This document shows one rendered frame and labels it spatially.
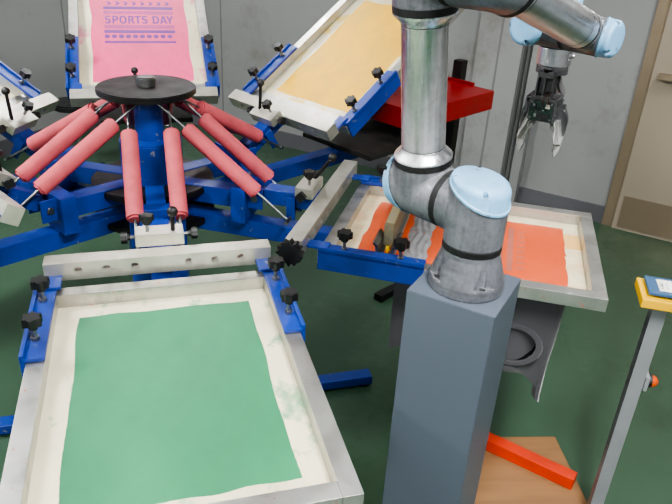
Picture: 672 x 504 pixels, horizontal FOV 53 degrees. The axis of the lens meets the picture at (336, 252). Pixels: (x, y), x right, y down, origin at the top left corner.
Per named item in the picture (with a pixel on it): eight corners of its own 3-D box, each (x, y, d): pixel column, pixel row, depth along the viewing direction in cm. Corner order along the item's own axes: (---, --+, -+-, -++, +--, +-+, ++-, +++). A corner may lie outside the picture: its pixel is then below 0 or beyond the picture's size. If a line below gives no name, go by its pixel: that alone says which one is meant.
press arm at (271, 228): (519, 272, 212) (523, 256, 209) (519, 281, 207) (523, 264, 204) (160, 214, 237) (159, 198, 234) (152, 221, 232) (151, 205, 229)
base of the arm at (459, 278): (489, 312, 126) (498, 266, 122) (416, 288, 133) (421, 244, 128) (512, 279, 138) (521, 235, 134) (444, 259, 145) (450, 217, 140)
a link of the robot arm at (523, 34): (556, 12, 132) (585, 9, 138) (508, 4, 139) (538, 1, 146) (548, 53, 135) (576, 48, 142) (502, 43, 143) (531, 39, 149)
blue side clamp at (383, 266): (423, 278, 189) (426, 256, 186) (421, 287, 185) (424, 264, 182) (321, 261, 195) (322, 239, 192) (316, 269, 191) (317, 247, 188)
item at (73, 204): (302, 176, 257) (303, 146, 251) (220, 271, 189) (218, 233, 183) (110, 148, 273) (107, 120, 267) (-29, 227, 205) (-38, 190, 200)
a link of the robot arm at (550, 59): (543, 42, 155) (579, 47, 151) (539, 62, 157) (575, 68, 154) (535, 47, 149) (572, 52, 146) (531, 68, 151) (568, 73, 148)
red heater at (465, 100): (416, 92, 353) (419, 69, 348) (491, 112, 326) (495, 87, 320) (335, 110, 314) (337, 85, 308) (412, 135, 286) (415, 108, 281)
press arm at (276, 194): (320, 204, 219) (320, 189, 217) (315, 211, 214) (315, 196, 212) (270, 196, 223) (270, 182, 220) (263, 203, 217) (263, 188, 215)
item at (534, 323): (536, 379, 208) (560, 278, 191) (536, 396, 200) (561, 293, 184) (390, 351, 217) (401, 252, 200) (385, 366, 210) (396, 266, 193)
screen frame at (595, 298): (588, 223, 226) (591, 212, 225) (605, 312, 176) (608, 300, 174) (361, 190, 242) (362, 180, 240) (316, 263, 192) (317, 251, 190)
